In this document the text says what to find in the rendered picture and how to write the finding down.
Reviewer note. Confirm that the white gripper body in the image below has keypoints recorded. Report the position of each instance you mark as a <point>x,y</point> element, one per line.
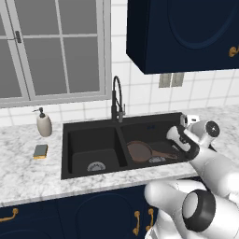
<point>174,133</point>

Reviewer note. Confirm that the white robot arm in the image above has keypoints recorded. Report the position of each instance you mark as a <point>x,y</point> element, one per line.
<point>214,174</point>

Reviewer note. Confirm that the metal sink drain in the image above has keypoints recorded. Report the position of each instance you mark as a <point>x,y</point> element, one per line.
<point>96,166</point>
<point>157,160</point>

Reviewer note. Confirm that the black double sink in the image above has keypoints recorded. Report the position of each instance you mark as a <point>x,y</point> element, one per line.
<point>93,140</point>

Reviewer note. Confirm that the grey and yellow sponge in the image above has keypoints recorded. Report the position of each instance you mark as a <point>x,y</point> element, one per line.
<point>40,151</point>

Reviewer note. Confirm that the black spring tap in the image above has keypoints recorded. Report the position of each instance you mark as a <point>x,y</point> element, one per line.
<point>118,105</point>

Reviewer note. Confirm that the navy base cupboard door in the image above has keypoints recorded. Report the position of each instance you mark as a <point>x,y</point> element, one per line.
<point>150,234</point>
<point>99,214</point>

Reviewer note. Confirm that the beige soap dispenser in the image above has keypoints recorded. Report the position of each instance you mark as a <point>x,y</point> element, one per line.
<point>44,125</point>

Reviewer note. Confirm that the grey framed window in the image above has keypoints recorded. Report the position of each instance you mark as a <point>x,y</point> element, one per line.
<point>43,49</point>

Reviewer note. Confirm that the navy base cupboard front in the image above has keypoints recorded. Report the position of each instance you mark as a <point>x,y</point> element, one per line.
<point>31,224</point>

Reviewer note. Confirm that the dark window latch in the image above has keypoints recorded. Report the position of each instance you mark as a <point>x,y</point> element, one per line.
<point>18,37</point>

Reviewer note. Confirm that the grey wall socket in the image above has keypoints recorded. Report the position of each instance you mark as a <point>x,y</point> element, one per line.
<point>177,79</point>
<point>165,80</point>

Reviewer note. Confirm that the navy wall cupboard door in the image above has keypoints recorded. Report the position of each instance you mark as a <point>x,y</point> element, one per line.
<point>183,31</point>

